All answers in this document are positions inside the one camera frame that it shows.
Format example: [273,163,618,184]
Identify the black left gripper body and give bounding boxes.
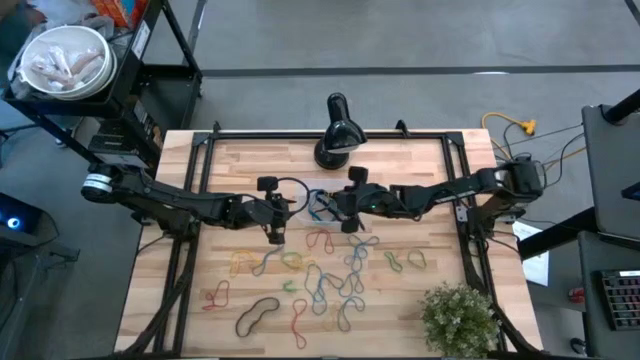
[244,175,289,245]

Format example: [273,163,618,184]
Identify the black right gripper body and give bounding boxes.
[335,166,394,234]

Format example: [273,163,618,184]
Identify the thick black rubber band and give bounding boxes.
[234,296,282,339]

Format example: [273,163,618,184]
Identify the long red rubber band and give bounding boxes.
[290,298,309,351]

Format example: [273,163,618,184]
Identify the clear plastic bin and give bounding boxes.
[295,178,360,229]

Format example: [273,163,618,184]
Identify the black desk lamp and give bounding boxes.
[313,91,369,171]

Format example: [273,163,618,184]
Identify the green artificial plant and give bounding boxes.
[418,281,502,359]

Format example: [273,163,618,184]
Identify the black utility cart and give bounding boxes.
[1,0,204,171]

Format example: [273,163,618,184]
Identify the white paper sheet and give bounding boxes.
[512,219,551,287]

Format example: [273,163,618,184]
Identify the black floor stand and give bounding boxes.
[0,224,81,360]

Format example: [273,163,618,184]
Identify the orange cardboard box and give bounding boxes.
[91,0,150,30]

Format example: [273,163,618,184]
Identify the wrapped food packets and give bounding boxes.
[29,44,106,92]

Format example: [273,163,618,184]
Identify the grey side table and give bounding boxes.
[581,102,640,241]

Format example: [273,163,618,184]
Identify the black side desk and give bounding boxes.
[577,229,640,360]

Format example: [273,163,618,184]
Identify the computer tower with blue light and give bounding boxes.
[0,192,45,236]

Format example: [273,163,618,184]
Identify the white bowl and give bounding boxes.
[17,24,118,102]

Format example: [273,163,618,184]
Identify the black pole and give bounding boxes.
[602,88,640,126]

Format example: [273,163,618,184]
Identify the black keyboard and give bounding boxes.
[599,269,640,331]

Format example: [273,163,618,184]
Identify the clear plastic bag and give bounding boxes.
[27,0,116,31]

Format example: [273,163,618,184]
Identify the person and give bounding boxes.
[0,0,49,31]

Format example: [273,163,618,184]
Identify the black looped camera cable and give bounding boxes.
[272,176,312,217]

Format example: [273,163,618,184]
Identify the yellow extension cord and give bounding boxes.
[480,111,587,174]

